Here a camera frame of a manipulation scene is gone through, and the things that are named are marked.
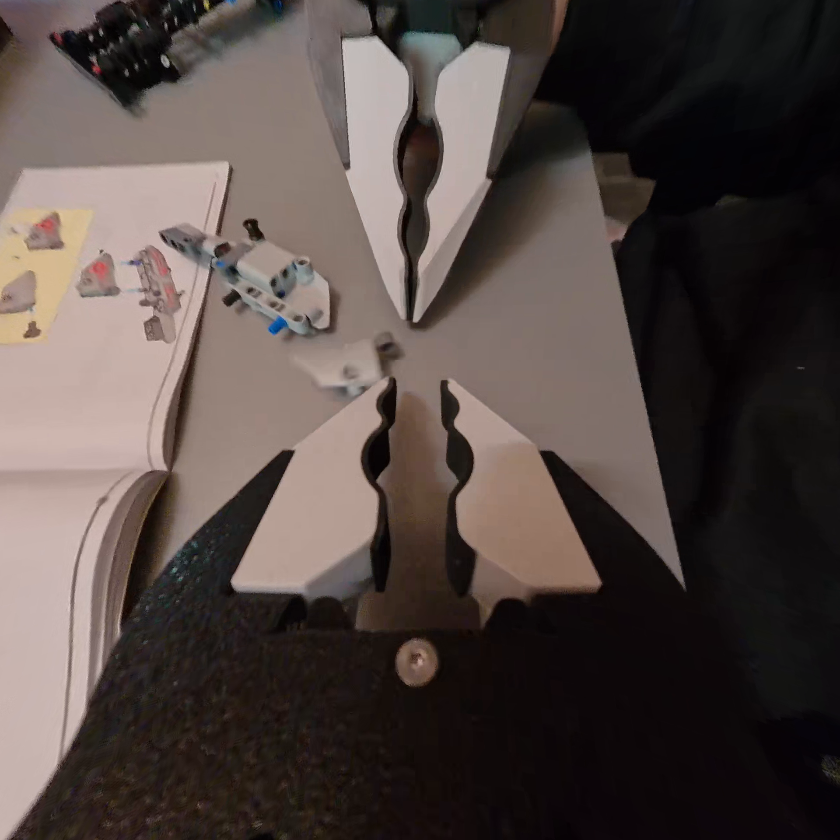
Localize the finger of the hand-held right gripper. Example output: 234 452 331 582
412 0 569 324
305 0 422 321

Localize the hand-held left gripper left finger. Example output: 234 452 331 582
230 376 399 614

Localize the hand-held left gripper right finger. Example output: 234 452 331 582
440 377 603 611

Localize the grey toy panel piece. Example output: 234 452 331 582
289 331 403 400

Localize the grey toy brick assembly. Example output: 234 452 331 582
159 223 333 337

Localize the grey desk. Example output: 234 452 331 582
0 0 687 593

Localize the white instruction booklet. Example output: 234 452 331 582
0 161 235 765

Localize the person's black clothing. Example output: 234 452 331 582
535 0 840 840

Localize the tray of black small parts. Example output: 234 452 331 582
49 0 287 116

